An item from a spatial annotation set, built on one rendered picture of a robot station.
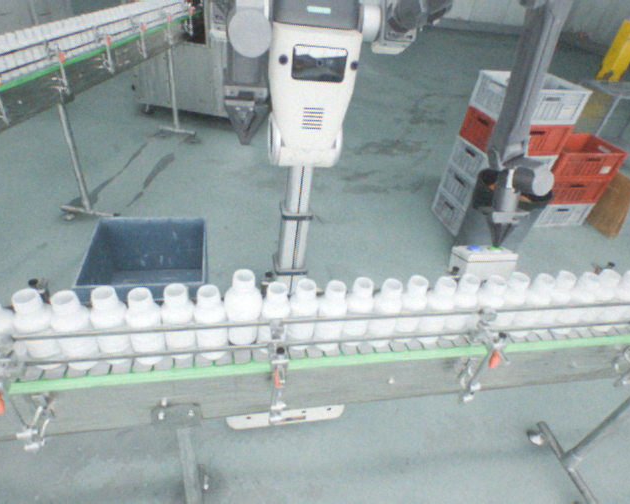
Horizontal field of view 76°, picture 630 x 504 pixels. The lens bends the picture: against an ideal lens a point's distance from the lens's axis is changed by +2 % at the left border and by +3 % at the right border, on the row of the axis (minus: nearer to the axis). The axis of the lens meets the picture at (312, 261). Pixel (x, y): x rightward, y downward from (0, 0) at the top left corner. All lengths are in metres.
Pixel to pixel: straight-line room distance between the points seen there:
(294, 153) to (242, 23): 0.68
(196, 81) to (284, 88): 3.36
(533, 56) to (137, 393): 0.98
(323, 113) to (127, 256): 0.77
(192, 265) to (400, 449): 1.19
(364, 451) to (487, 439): 0.58
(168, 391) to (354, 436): 1.19
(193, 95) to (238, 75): 3.86
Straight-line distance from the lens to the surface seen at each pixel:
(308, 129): 1.22
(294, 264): 1.53
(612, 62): 10.74
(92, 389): 0.90
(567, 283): 1.05
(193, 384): 0.88
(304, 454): 1.87
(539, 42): 0.91
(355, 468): 1.89
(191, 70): 4.49
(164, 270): 1.47
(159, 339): 0.82
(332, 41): 1.16
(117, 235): 1.40
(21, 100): 2.47
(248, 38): 0.62
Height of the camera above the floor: 1.69
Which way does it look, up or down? 39 degrees down
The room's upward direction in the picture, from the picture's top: 9 degrees clockwise
